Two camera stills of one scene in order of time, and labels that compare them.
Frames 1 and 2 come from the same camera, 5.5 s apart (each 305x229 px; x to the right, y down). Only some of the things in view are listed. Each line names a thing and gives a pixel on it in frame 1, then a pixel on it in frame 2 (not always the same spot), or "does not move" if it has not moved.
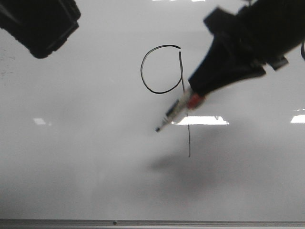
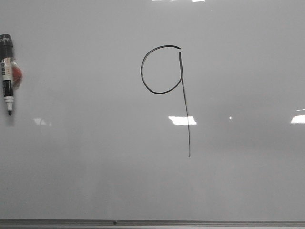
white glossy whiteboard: (78, 140) does not move
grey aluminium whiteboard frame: (150, 223) does not move
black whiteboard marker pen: (189, 100) → (6, 52)
